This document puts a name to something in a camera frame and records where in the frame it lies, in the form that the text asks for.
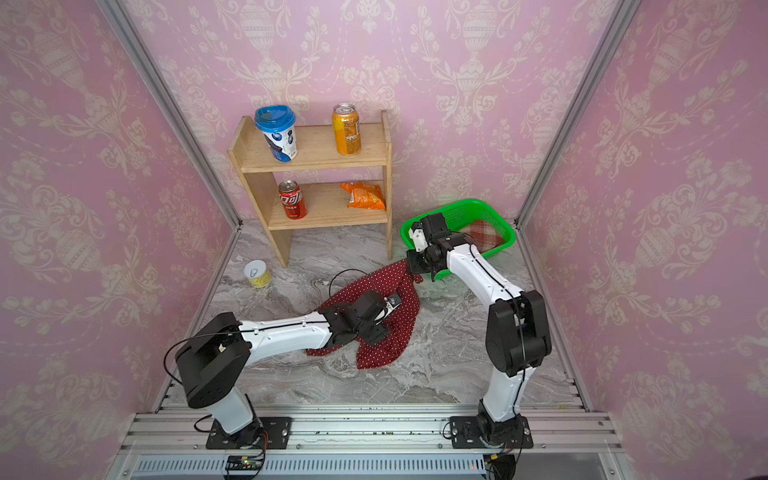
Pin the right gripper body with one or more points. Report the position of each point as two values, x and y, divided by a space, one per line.
423 261

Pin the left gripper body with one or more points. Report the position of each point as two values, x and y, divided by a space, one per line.
374 332

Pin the red polka dot skirt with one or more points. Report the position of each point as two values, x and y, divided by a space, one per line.
393 331

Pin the green plastic basket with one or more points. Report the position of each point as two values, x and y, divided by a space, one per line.
480 213

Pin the red plaid skirt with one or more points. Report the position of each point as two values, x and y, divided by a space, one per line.
484 235

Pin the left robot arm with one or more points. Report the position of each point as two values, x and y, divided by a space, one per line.
210 363

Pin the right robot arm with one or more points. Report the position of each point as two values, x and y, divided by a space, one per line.
517 338

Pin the orange snack bag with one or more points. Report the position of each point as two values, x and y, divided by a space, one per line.
364 195

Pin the small yellow tin can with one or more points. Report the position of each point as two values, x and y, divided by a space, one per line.
257 273

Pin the red cola can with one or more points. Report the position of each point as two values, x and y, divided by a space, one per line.
291 197

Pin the orange soda can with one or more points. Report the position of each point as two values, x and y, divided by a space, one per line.
345 121

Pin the black connector box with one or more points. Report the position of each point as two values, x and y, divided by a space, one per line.
500 466

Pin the small black circuit board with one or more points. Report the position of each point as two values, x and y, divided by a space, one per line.
243 466

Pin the blue lidded cup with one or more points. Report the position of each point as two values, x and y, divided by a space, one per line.
277 124

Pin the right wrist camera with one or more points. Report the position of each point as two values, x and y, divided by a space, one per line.
416 234

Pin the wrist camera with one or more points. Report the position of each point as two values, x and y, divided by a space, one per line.
416 234
392 303

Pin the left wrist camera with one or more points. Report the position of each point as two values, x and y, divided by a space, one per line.
392 303

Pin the aluminium front rail frame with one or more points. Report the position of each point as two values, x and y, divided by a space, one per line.
397 441

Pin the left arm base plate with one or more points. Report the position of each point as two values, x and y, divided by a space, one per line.
265 433

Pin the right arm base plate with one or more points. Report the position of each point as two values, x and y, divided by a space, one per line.
467 432

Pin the right aluminium corner post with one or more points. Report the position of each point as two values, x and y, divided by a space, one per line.
596 67

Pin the aluminium corner post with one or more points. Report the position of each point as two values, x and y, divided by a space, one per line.
117 17
596 67

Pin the left aluminium corner post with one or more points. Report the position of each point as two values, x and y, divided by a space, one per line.
117 17

